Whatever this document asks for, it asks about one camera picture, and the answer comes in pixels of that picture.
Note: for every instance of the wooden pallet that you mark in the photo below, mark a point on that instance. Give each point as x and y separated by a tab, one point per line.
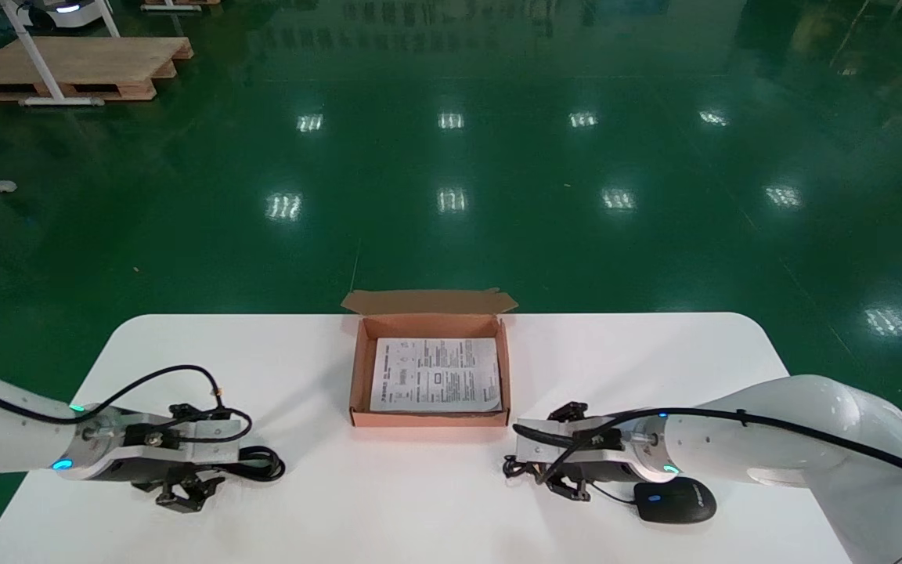
83	63

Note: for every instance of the white printed instruction sheet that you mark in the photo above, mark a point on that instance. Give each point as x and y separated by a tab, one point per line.
435	376

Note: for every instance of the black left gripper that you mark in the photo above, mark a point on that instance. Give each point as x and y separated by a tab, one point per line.
161	472

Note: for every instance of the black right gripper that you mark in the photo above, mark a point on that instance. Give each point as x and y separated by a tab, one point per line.
607	470

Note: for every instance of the brown cardboard storage box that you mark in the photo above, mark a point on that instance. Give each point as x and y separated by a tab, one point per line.
427	301

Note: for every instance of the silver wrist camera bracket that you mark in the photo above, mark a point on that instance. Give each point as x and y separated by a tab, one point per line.
208	431
533	442

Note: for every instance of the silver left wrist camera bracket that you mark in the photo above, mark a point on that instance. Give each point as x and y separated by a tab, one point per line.
208	431

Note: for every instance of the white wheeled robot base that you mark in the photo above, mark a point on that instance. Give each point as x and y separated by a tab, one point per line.
67	12

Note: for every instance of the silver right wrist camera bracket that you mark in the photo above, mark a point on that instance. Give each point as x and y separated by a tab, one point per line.
533	442

